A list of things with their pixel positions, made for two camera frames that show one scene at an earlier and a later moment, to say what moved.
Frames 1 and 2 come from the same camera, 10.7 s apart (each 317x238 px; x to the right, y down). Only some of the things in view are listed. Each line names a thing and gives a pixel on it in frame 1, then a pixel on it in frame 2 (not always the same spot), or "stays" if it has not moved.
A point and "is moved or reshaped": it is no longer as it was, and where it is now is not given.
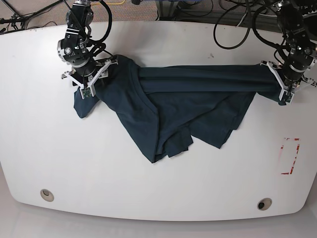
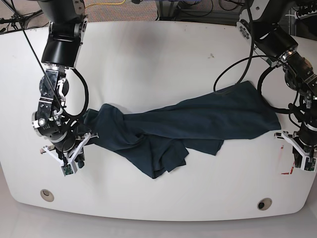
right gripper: x=90 y=74 → x=66 y=145
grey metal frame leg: x=166 y=10 stays
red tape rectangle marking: x=297 y=151 stays
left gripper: x=294 y=69 → x=305 y=139
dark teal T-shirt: x=163 y=109 is moved or reshaped
